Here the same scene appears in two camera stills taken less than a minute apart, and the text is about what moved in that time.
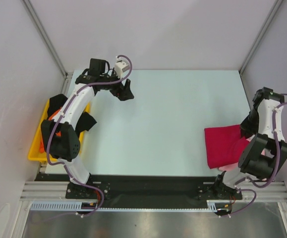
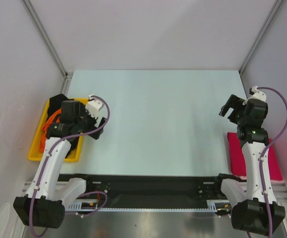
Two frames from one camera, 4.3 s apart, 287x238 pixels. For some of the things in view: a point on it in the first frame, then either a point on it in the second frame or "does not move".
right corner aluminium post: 275,7 does not move
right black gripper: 246,130 to 235,102
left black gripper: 123,92 to 92,120
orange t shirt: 41,147 does not move
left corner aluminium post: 67,76 does not move
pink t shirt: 233,166 to 272,180
